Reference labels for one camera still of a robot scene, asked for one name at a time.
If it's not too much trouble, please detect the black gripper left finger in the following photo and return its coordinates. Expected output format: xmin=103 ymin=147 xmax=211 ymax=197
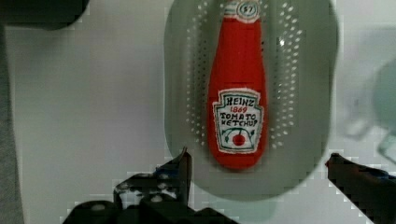
xmin=113 ymin=147 xmax=192 ymax=209

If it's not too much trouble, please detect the red plush ketchup bottle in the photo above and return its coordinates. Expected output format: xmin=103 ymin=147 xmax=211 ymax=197
xmin=206 ymin=0 xmax=268 ymax=170

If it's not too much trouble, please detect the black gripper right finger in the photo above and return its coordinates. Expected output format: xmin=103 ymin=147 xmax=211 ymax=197
xmin=325 ymin=153 xmax=396 ymax=224

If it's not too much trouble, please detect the green oval strainer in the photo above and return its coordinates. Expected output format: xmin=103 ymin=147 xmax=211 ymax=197
xmin=164 ymin=0 xmax=338 ymax=201

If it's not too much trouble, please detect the green mug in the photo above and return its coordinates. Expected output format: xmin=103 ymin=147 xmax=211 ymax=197
xmin=345 ymin=60 xmax=395 ymax=163

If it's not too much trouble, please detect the small black pot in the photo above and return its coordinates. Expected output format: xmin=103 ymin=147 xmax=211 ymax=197
xmin=0 ymin=0 xmax=90 ymax=31

